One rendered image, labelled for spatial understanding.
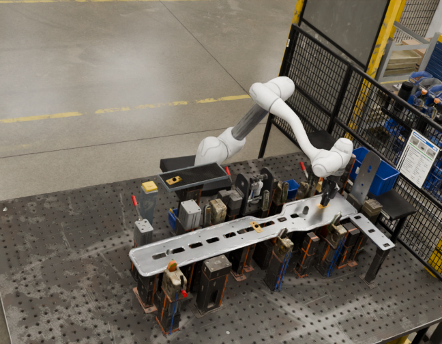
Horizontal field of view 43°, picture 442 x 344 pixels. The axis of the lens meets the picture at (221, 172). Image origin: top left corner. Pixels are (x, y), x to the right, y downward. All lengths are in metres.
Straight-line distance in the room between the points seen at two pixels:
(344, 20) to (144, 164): 2.19
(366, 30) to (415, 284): 2.36
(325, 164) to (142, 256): 1.02
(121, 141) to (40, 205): 1.93
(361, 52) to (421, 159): 1.86
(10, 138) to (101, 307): 2.65
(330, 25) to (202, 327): 3.36
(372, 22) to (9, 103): 3.42
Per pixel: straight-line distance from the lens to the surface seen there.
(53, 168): 4.88
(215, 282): 2.78
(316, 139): 3.82
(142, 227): 2.80
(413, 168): 3.48
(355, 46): 5.13
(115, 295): 2.98
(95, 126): 5.42
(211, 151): 3.51
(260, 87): 3.20
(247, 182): 3.01
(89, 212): 3.42
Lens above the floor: 2.97
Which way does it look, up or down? 36 degrees down
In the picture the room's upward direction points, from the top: 12 degrees clockwise
